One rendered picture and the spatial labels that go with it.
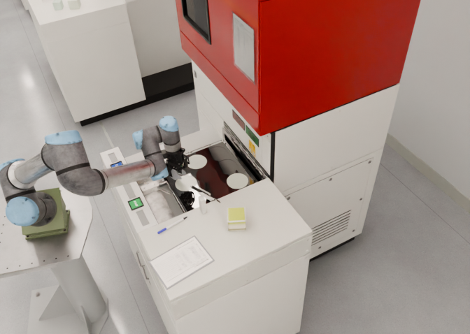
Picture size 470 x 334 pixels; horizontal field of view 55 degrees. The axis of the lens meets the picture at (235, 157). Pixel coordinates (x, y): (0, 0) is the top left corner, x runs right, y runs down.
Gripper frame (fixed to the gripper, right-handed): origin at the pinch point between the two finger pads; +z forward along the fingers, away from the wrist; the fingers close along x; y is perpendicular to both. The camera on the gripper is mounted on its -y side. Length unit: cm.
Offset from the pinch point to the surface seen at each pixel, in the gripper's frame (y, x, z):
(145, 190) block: -8.0, -12.4, 0.5
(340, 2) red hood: 58, 37, -80
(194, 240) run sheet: 29.3, -30.4, -5.5
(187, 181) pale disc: 6.1, 1.4, 1.3
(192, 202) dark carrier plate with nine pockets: 15.0, -9.0, 1.4
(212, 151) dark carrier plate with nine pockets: 7.1, 24.0, 1.4
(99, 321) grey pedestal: -35, -47, 90
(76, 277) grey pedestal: -36, -46, 45
